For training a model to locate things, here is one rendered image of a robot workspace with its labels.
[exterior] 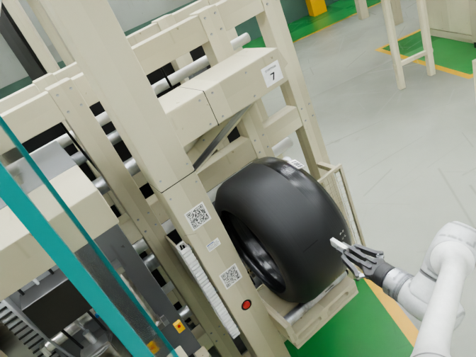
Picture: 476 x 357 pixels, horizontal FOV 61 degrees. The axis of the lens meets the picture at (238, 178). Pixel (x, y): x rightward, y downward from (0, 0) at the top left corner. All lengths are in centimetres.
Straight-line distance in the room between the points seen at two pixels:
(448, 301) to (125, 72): 96
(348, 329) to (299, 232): 145
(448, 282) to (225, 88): 101
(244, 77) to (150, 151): 58
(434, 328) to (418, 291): 29
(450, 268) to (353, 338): 170
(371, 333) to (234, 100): 171
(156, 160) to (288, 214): 48
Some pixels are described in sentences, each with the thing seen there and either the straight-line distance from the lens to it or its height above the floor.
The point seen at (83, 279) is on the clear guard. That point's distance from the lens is 48.
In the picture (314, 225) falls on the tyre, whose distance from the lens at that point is 141.
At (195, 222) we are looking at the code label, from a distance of 134.
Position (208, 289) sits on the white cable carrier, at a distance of 150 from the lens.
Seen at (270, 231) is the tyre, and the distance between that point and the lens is 137.
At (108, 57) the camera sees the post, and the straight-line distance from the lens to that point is 115.
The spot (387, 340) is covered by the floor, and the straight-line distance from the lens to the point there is 268.
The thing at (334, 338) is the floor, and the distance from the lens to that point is 274.
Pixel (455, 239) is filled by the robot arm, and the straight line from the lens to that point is 119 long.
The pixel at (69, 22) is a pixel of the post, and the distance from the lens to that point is 114.
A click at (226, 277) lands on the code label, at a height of 123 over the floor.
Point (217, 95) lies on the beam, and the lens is 158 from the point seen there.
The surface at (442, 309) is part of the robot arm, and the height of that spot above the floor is 141.
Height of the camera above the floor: 220
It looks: 29 degrees down
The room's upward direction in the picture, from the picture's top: 25 degrees counter-clockwise
